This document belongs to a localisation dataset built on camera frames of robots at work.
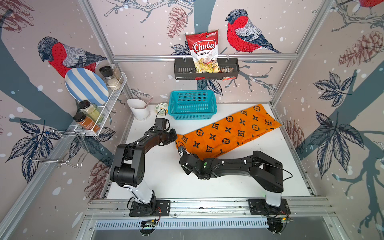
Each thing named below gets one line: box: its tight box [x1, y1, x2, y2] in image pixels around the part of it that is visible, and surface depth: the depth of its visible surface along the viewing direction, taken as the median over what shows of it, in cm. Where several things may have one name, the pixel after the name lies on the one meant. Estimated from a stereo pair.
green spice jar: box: [78, 100, 104, 123], surface depth 67 cm
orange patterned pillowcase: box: [175, 104, 282, 160], surface depth 103 cm
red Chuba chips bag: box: [184, 29, 221, 73], surface depth 83 cm
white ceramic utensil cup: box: [127, 98, 150, 121], surface depth 109 cm
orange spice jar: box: [73, 112, 101, 134], surface depth 62 cm
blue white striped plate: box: [64, 67, 109, 106], surface depth 73 cm
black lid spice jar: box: [99, 65, 121, 91], surface depth 83 cm
